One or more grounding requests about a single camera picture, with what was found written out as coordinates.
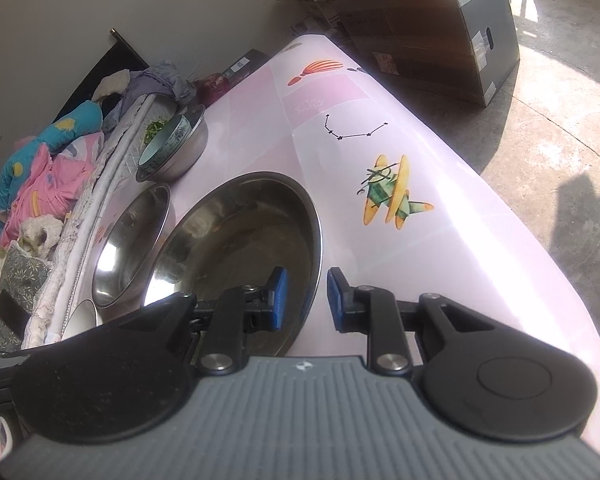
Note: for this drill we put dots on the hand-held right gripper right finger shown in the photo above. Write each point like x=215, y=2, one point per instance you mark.
x=335, y=300

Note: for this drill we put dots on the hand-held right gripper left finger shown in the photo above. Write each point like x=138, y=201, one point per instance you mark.
x=279, y=300

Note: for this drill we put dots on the large steel basin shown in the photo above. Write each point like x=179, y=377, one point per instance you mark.
x=240, y=230

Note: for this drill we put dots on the steel bowl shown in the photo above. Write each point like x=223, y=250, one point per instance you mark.
x=195, y=145
x=130, y=250

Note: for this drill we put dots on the teal ceramic bowl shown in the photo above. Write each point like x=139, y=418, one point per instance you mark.
x=167, y=140

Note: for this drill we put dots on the black phone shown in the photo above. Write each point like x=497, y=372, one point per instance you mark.
x=12, y=315

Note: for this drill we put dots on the pink printed tablecloth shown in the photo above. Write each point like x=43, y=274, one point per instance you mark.
x=430, y=260

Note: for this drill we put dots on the green floral pillow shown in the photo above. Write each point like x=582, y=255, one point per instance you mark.
x=20, y=270

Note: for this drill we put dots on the white fluffy cloth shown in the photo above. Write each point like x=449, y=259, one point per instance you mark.
x=40, y=232

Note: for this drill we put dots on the pile of colourful bedding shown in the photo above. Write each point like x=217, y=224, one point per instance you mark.
x=80, y=220

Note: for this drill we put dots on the colourful pink blue blanket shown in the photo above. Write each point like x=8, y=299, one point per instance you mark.
x=40, y=180

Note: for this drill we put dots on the leafy green cabbage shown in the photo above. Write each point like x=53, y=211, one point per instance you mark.
x=155, y=129

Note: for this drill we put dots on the dark printed flat box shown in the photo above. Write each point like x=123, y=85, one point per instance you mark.
x=245, y=67

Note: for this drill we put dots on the grey clothing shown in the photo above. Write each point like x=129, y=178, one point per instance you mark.
x=150, y=85

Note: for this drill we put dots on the cream garment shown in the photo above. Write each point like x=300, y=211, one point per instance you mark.
x=112, y=85

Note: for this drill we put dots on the large cardboard box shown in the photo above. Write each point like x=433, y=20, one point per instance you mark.
x=420, y=25

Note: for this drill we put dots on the open cardboard box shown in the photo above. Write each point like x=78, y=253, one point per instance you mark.
x=310, y=10

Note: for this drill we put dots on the dark headboard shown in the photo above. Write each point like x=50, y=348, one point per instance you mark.
x=100, y=67

